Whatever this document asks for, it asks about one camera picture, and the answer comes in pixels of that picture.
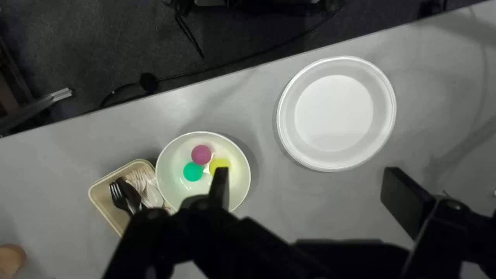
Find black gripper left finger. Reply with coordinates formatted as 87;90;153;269
206;166;232;211

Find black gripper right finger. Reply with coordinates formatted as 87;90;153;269
380;166;440;243

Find blue-green ball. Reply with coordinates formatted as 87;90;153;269
181;161;205;183

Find yellow ball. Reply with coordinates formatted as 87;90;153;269
208;158;232;176

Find pink ball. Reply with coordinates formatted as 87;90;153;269
191;142;214;166

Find white bowl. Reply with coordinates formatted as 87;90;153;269
153;130;253;214

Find white plate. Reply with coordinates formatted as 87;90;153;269
274;54;398;173

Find white plastic cutlery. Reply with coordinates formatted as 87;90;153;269
125;169;167;209

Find black plastic forks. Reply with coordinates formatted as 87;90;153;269
108;176;144;215

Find beige cutlery tray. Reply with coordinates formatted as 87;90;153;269
87;156;172;238

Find grey metal bar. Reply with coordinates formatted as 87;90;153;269
0;85;74;133

